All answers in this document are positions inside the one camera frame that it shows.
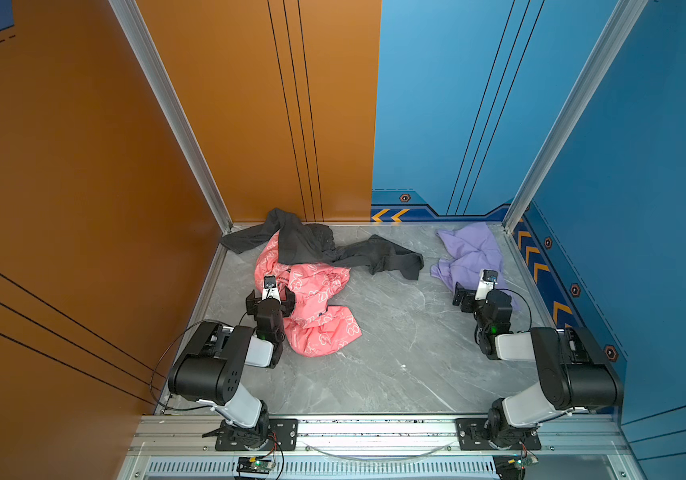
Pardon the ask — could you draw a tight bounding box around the pink patterned cloth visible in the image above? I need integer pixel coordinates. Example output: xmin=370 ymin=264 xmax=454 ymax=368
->
xmin=254 ymin=234 xmax=362 ymax=357

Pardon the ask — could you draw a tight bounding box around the purple cloth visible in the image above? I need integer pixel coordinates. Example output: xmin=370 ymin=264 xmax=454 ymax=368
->
xmin=430 ymin=222 xmax=508 ymax=291

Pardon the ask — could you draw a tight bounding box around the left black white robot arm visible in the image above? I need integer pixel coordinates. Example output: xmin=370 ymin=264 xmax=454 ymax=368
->
xmin=168 ymin=287 xmax=295 ymax=451

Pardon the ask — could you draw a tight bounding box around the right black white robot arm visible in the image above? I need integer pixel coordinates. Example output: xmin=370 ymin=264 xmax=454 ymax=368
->
xmin=453 ymin=282 xmax=623 ymax=451

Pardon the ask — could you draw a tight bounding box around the dark grey cloth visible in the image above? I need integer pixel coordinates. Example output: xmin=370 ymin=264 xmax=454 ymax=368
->
xmin=221 ymin=208 xmax=424 ymax=280

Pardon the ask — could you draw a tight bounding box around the left green circuit board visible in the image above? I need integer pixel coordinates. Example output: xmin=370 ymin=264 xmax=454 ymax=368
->
xmin=235 ymin=456 xmax=279 ymax=479

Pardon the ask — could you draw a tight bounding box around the green circuit board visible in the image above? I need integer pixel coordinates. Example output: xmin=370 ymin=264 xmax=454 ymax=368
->
xmin=506 ymin=452 xmax=539 ymax=471
xmin=235 ymin=456 xmax=279 ymax=479

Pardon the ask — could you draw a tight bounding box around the right green circuit board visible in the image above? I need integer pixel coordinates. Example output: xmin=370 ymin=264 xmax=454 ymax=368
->
xmin=506 ymin=452 xmax=539 ymax=471

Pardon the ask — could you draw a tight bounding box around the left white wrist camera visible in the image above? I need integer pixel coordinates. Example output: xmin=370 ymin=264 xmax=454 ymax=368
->
xmin=262 ymin=275 xmax=281 ymax=301

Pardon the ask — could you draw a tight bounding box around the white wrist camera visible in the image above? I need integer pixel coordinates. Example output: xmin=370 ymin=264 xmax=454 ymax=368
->
xmin=262 ymin=275 xmax=281 ymax=301
xmin=475 ymin=269 xmax=499 ymax=301

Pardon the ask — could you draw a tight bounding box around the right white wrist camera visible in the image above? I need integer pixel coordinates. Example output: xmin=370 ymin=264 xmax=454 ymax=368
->
xmin=475 ymin=269 xmax=499 ymax=301

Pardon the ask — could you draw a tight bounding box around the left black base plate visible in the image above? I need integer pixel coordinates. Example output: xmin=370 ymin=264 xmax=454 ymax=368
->
xmin=215 ymin=417 xmax=299 ymax=452

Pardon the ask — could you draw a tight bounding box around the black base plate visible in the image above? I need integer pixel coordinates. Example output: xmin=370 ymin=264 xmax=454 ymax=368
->
xmin=215 ymin=417 xmax=299 ymax=452
xmin=455 ymin=418 xmax=542 ymax=451

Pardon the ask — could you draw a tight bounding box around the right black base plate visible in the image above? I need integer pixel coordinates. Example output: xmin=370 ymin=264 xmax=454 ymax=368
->
xmin=455 ymin=418 xmax=542 ymax=451

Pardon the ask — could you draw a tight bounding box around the aluminium front rail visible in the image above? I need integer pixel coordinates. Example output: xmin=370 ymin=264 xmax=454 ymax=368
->
xmin=127 ymin=414 xmax=632 ymax=457

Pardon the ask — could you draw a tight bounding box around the right aluminium corner post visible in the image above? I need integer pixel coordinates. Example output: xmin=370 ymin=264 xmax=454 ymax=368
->
xmin=502 ymin=0 xmax=648 ymax=233

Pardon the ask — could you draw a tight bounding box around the aluminium corner post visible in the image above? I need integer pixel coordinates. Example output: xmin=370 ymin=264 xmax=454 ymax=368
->
xmin=502 ymin=0 xmax=648 ymax=233
xmin=108 ymin=0 xmax=233 ymax=233

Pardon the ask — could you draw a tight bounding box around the left aluminium corner post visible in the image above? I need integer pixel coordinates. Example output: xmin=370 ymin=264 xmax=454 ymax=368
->
xmin=108 ymin=0 xmax=233 ymax=233

